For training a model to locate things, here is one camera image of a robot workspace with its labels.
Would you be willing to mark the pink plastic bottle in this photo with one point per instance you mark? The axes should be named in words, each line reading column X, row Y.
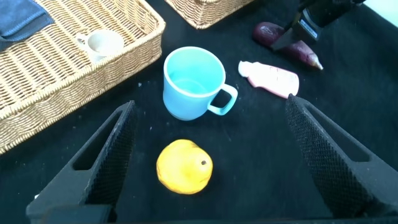
column 273, row 79

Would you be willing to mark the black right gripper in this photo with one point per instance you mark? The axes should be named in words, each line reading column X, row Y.
column 314, row 23

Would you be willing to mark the small beige cup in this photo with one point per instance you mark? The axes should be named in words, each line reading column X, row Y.
column 102, row 43

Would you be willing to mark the purple eggplant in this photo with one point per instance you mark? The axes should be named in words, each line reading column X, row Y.
column 264, row 32

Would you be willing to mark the grey cloth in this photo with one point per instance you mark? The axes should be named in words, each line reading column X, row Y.
column 18, row 18

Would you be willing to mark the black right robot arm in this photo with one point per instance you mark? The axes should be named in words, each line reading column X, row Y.
column 335, row 9

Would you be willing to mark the yellow pear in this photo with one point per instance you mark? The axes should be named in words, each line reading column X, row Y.
column 183, row 168

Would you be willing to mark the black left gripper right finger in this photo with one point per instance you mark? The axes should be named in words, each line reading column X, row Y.
column 335, row 174

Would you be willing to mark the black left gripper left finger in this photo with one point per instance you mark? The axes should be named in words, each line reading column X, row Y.
column 102, row 174

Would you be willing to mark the black table cloth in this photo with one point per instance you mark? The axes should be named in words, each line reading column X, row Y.
column 264, row 155

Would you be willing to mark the light blue plastic mug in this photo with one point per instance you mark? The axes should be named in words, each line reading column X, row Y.
column 186, row 102

